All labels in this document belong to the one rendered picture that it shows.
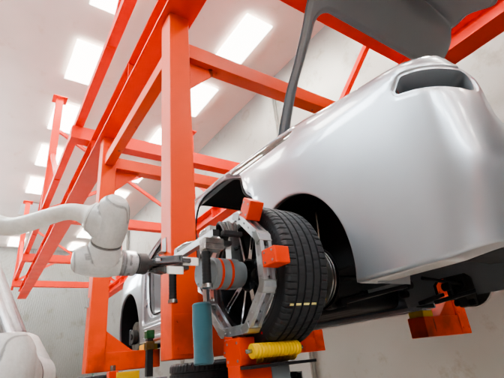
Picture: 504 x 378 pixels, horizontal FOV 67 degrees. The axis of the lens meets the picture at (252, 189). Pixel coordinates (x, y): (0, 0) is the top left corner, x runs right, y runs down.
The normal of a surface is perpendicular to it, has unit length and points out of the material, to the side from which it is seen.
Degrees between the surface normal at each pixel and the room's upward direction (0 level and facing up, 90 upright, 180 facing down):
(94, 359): 90
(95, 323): 90
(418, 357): 90
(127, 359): 90
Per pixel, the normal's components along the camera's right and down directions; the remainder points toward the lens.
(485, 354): -0.82, -0.16
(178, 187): 0.55, -0.40
